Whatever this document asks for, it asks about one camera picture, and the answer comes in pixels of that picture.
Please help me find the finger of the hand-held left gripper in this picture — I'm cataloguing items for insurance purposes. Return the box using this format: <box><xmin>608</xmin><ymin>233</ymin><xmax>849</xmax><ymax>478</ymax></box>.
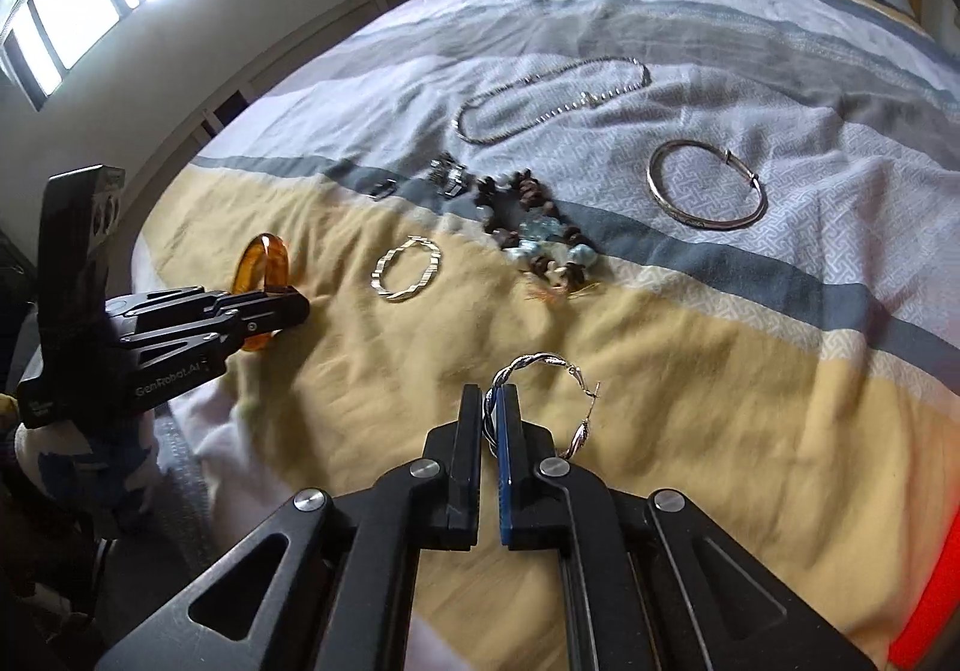
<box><xmin>131</xmin><ymin>317</ymin><xmax>261</xmax><ymax>373</ymax></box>
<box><xmin>105</xmin><ymin>287</ymin><xmax>311</xmax><ymax>343</ymax></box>

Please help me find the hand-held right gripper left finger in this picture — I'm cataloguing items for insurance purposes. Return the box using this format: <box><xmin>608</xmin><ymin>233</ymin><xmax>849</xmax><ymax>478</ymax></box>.
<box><xmin>94</xmin><ymin>382</ymin><xmax>485</xmax><ymax>671</ymax></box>

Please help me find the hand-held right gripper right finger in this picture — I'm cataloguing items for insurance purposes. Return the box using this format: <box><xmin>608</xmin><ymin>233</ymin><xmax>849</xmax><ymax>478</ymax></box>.
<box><xmin>489</xmin><ymin>387</ymin><xmax>880</xmax><ymax>671</ymax></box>

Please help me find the amber bangle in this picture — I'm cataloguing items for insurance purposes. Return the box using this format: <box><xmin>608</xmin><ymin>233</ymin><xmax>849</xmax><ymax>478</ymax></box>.
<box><xmin>231</xmin><ymin>232</ymin><xmax>298</xmax><ymax>352</ymax></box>

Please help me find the twisted silver hoop earring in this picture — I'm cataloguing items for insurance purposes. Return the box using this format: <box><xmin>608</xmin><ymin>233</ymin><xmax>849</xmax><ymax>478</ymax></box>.
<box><xmin>480</xmin><ymin>352</ymin><xmax>604</xmax><ymax>460</ymax></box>

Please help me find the thin silver bangle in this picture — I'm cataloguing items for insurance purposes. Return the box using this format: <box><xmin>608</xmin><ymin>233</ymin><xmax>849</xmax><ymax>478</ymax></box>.
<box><xmin>646</xmin><ymin>140</ymin><xmax>770</xmax><ymax>232</ymax></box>

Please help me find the silver chain necklace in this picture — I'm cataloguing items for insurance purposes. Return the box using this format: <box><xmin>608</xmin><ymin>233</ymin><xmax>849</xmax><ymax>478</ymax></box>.
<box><xmin>454</xmin><ymin>56</ymin><xmax>653</xmax><ymax>146</ymax></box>

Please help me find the person's left hand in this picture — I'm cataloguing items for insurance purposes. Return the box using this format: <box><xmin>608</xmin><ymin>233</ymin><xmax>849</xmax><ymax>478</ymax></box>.
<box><xmin>9</xmin><ymin>407</ymin><xmax>172</xmax><ymax>538</ymax></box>

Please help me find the orange tassel earring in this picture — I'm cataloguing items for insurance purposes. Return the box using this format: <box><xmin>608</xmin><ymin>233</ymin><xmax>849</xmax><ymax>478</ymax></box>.
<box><xmin>525</xmin><ymin>277</ymin><xmax>602</xmax><ymax>307</ymax></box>

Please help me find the grey patterned mattress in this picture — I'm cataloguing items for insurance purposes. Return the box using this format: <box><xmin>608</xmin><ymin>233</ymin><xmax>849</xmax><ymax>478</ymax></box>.
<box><xmin>154</xmin><ymin>408</ymin><xmax>223</xmax><ymax>567</ymax></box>

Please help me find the dark metal watch band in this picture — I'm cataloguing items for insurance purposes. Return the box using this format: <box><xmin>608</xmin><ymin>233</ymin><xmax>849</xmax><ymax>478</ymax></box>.
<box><xmin>425</xmin><ymin>152</ymin><xmax>470</xmax><ymax>202</ymax></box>

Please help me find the striped bed cover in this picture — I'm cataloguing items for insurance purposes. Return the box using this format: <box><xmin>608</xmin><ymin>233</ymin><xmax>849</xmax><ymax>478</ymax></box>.
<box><xmin>131</xmin><ymin>0</ymin><xmax>960</xmax><ymax>671</ymax></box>

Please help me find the silver zigzag bracelet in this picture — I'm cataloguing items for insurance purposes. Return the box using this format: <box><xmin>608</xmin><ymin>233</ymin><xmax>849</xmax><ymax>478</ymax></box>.
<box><xmin>370</xmin><ymin>235</ymin><xmax>444</xmax><ymax>304</ymax></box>

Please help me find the brown and blue beaded necklace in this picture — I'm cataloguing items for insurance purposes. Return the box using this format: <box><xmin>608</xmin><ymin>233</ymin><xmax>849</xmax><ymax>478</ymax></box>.
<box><xmin>474</xmin><ymin>169</ymin><xmax>613</xmax><ymax>289</ymax></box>

